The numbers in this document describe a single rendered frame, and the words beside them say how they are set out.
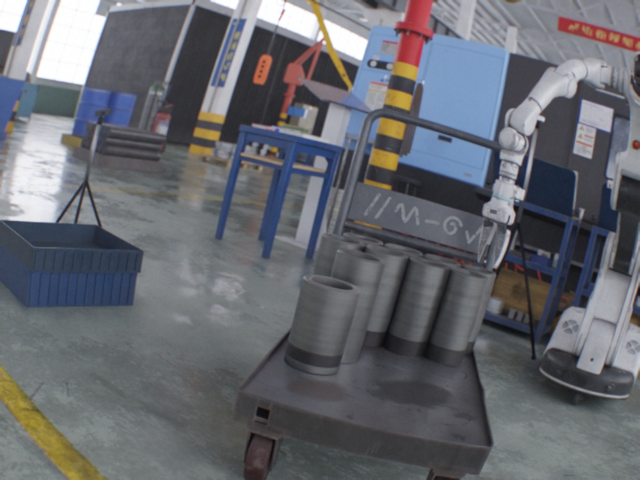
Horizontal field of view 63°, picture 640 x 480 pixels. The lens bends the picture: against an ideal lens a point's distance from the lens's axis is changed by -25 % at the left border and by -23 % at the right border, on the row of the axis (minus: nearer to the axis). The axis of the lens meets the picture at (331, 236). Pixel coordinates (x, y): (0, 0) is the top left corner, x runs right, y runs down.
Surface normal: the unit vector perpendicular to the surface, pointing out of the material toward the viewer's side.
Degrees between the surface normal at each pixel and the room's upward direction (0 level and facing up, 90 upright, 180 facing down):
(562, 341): 38
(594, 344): 90
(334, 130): 90
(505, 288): 90
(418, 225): 82
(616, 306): 73
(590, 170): 86
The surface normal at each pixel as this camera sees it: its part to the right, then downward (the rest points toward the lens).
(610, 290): -0.42, -0.29
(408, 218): -0.11, -0.04
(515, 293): -0.55, -0.03
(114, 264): 0.80, 0.27
